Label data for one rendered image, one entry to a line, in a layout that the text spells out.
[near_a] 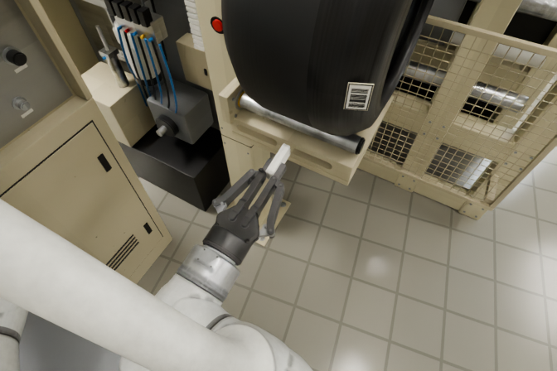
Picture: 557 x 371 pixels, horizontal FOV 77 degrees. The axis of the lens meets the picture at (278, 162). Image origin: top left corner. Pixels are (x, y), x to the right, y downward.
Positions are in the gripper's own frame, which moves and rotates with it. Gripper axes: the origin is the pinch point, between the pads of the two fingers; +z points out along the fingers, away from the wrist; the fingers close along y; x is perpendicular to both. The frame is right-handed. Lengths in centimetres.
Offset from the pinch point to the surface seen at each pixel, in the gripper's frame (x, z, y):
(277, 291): 101, -9, 4
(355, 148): 13.2, 17.9, -10.0
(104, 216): 48, -22, 58
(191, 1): -4, 29, 41
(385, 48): -20.3, 14.6, -11.6
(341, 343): 100, -14, -29
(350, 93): -14.1, 9.6, -9.0
